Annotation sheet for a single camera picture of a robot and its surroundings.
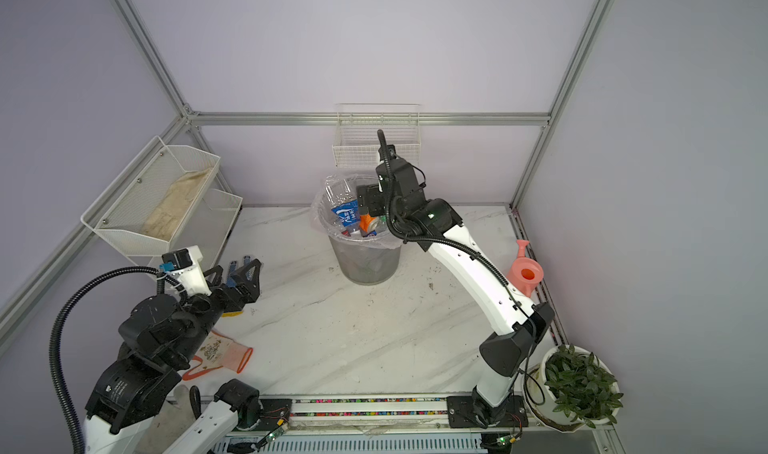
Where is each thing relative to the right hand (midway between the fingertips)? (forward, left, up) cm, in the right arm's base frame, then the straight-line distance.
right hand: (375, 185), depth 70 cm
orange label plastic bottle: (+4, +4, -18) cm, 19 cm away
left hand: (-21, +27, -4) cm, 34 cm away
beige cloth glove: (-3, +55, -9) cm, 56 cm away
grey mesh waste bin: (-3, +5, -29) cm, 30 cm away
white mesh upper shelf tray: (+3, +61, -7) cm, 61 cm away
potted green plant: (-38, -43, -26) cm, 63 cm away
